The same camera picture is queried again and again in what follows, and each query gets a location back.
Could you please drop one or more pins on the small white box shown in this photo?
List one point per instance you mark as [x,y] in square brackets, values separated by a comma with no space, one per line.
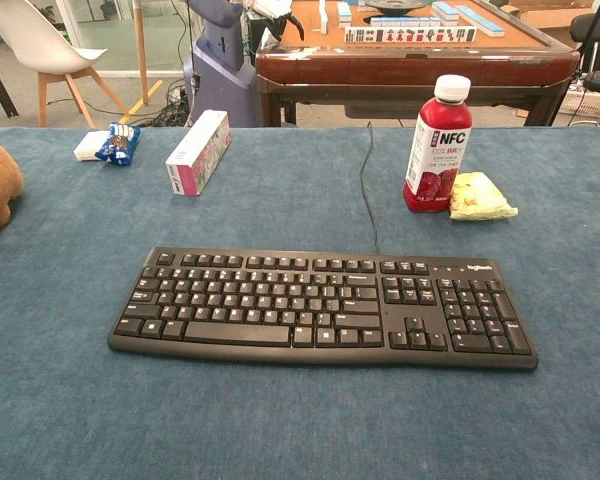
[86,147]

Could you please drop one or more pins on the brown mahjong table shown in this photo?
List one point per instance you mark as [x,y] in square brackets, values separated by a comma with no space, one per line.
[410,65]

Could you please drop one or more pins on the black office chair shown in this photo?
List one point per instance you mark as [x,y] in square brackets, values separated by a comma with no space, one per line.
[597,45]

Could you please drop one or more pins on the row of standing mahjong tiles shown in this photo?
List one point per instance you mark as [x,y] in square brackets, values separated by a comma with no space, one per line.
[410,34]

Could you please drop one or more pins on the red NFC juice bottle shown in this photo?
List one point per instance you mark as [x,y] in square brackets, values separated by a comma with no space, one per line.
[437,150]

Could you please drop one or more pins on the blue table cloth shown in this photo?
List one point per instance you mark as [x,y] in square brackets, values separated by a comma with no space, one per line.
[300,400]

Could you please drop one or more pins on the white plastic crate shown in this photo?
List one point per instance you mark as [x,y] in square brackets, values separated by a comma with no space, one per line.
[582,102]

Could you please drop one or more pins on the purple grey robot base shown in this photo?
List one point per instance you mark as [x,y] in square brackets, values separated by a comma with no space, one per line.
[222,65]

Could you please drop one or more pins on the yellow snack packet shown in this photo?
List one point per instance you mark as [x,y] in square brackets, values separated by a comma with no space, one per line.
[477,202]

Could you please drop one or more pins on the blue Oreo cookie packet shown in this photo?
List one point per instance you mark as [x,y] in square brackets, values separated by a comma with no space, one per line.
[119,143]

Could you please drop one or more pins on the floral pink white carton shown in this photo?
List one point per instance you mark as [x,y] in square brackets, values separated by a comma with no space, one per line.
[200,152]

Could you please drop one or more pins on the white chair wooden legs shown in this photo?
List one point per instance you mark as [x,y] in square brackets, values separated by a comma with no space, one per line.
[45,40]

